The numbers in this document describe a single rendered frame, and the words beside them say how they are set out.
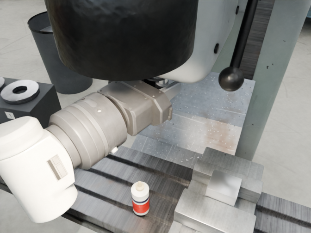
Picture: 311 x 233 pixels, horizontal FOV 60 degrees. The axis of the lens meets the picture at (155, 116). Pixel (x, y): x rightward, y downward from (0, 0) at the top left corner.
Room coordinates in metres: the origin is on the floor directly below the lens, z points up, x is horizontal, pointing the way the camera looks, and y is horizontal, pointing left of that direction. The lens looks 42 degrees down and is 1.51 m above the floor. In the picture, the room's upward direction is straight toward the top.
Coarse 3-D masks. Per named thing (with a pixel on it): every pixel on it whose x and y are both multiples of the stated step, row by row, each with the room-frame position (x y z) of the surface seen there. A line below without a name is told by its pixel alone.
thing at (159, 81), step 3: (150, 78) 0.36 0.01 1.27; (153, 78) 0.36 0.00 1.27; (156, 78) 0.36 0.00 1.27; (159, 78) 0.36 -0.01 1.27; (162, 78) 0.36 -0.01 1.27; (144, 81) 0.36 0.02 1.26; (147, 81) 0.36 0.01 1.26; (150, 81) 0.36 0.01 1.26; (153, 81) 0.36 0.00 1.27; (156, 81) 0.36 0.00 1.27; (159, 81) 0.36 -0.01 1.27; (162, 81) 0.36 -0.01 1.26; (165, 81) 0.36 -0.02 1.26; (150, 84) 0.36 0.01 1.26; (153, 84) 0.36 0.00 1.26; (156, 84) 0.36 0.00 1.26; (159, 84) 0.36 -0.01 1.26
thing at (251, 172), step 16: (208, 160) 0.43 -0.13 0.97; (224, 160) 0.43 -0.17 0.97; (240, 160) 0.43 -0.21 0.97; (192, 176) 0.37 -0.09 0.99; (208, 176) 0.36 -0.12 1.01; (240, 176) 0.36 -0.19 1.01; (256, 176) 0.38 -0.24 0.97; (240, 192) 0.33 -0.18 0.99; (256, 192) 0.32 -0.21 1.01; (240, 208) 0.30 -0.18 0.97; (176, 224) 0.27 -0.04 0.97
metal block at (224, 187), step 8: (216, 176) 0.34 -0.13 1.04; (224, 176) 0.34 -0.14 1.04; (232, 176) 0.34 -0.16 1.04; (208, 184) 0.32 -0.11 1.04; (216, 184) 0.32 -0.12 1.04; (224, 184) 0.32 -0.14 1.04; (232, 184) 0.32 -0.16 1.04; (240, 184) 0.32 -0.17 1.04; (208, 192) 0.31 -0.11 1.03; (216, 192) 0.30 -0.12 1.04; (224, 192) 0.30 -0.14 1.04; (232, 192) 0.30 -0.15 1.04; (224, 200) 0.29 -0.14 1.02; (232, 200) 0.29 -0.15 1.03
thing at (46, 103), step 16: (0, 80) 0.60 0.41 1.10; (16, 80) 0.62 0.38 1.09; (0, 96) 0.54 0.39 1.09; (16, 96) 0.53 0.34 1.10; (32, 96) 0.53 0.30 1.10; (48, 96) 0.56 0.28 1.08; (0, 112) 0.50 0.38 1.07; (16, 112) 0.49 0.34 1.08; (32, 112) 0.49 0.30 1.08; (48, 112) 0.54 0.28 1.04
